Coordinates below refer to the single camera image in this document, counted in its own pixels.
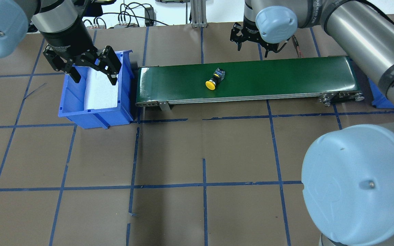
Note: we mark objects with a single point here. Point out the aluminium frame post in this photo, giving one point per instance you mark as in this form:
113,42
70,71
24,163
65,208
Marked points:
198,14

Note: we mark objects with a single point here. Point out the green conveyor belt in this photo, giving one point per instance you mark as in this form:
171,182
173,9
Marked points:
330,79

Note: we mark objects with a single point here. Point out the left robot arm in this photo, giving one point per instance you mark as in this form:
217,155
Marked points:
46,15

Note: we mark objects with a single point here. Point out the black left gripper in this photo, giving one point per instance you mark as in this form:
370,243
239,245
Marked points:
66,42

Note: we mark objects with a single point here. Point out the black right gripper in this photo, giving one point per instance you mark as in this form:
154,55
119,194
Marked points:
250,34

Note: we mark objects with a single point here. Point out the blue bin left side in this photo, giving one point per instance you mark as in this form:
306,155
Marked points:
72,99

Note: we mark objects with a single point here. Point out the white foam pad left bin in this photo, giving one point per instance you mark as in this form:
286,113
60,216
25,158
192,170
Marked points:
99,94

